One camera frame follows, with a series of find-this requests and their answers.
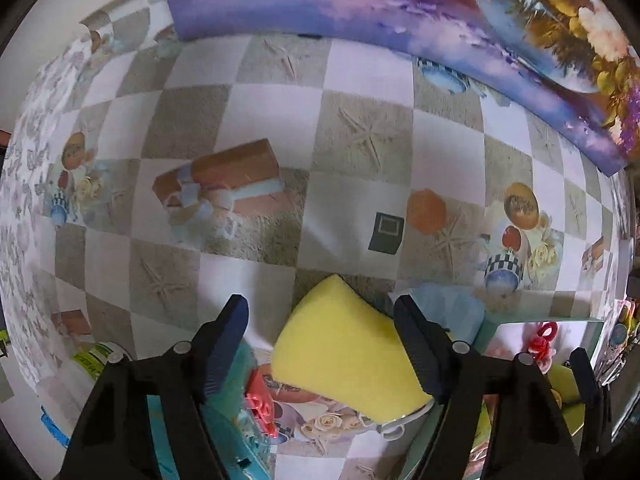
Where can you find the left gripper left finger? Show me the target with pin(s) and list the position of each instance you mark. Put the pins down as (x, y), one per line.
(230, 326)

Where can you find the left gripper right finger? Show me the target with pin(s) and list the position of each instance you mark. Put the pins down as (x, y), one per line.
(427, 346)

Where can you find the light blue cloth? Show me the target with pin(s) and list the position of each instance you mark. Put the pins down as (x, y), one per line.
(452, 307)

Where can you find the yellow sponge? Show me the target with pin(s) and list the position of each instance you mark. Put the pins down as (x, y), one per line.
(338, 346)

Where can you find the lime green cloth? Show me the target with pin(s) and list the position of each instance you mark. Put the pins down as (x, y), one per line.
(565, 391)

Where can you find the white plastic bottle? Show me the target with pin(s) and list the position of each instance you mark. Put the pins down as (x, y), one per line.
(93, 360)

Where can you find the checkered patterned tablecloth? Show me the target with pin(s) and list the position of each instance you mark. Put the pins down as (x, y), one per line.
(151, 177)

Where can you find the floral painting canvas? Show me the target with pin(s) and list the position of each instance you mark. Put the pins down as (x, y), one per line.
(573, 63)

